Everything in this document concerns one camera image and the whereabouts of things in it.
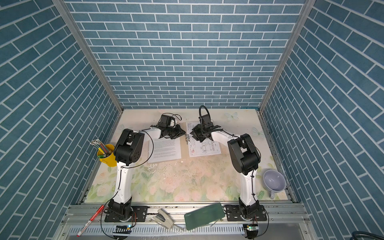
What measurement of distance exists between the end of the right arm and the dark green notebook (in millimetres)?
366

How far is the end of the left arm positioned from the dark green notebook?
43cm

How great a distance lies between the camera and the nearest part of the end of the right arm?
0.74m

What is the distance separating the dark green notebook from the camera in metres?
0.72

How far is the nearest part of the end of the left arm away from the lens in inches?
34.8
